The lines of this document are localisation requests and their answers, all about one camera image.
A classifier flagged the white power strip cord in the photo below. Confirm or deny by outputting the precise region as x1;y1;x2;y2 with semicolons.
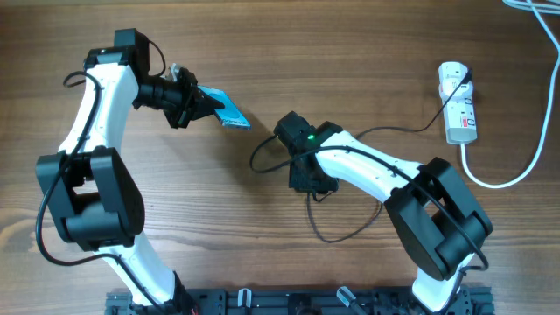
459;0;560;190

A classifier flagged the white power strip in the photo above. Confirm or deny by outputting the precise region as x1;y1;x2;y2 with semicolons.
438;61;478;145

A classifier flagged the black USB charger cable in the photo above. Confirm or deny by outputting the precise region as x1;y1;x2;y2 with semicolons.
304;67;474;244

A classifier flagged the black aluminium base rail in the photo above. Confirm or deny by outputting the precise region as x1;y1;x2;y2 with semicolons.
104;286;495;315

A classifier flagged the white cables top right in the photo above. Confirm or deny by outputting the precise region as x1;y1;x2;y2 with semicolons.
501;0;560;16

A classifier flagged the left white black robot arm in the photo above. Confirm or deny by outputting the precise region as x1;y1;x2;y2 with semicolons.
35;28;230;314

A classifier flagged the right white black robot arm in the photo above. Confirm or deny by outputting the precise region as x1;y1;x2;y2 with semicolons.
274;112;493;313

